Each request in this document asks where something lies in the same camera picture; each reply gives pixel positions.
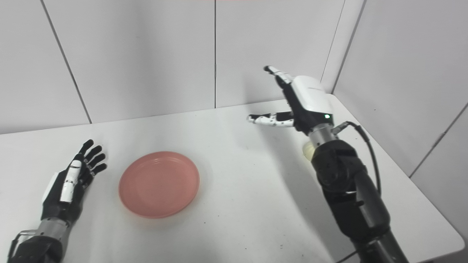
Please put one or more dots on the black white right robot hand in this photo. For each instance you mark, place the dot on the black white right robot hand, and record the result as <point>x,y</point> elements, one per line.
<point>309,100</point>

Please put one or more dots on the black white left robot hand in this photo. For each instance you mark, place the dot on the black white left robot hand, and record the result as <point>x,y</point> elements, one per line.
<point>60,199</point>

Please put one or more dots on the cream steamed bun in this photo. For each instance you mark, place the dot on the cream steamed bun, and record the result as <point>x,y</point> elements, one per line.
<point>308,150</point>

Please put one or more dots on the pink round plate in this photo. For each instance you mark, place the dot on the pink round plate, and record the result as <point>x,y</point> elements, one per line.
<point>159,184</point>

